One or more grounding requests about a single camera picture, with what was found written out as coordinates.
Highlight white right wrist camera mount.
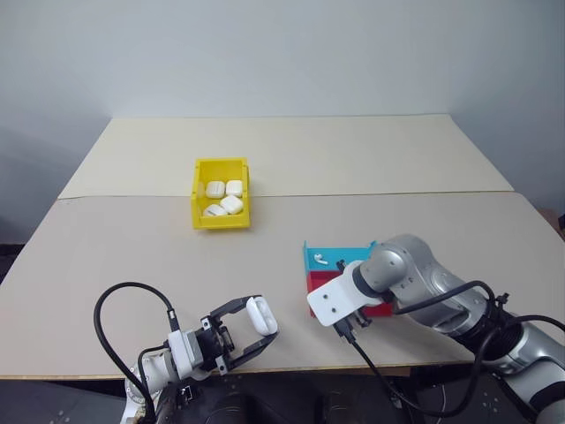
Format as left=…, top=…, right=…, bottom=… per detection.
left=306, top=260, right=368, bottom=329

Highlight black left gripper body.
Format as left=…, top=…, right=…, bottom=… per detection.
left=192, top=315, right=236, bottom=375

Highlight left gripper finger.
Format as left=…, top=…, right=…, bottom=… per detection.
left=223, top=330, right=281, bottom=367
left=208, top=293, right=265, bottom=329

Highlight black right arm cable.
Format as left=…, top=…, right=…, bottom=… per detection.
left=334, top=280, right=509, bottom=419

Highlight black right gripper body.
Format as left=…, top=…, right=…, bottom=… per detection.
left=350, top=308, right=374, bottom=330

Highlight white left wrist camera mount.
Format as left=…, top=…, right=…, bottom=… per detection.
left=167, top=329, right=200, bottom=379

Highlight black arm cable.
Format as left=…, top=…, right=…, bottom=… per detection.
left=93, top=281, right=181, bottom=416
left=334, top=280, right=509, bottom=419

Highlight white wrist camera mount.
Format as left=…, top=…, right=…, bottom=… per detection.
left=167, top=329, right=200, bottom=379
left=306, top=260, right=368, bottom=329

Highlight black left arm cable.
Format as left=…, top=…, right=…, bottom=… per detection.
left=93, top=281, right=181, bottom=416

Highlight blue plastic bin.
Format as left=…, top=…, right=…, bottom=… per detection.
left=302, top=238, right=381, bottom=288

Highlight yellow plastic bin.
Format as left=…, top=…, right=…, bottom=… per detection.
left=190, top=155, right=254, bottom=231

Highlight red plastic bin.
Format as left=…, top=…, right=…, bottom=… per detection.
left=305, top=269, right=395, bottom=320

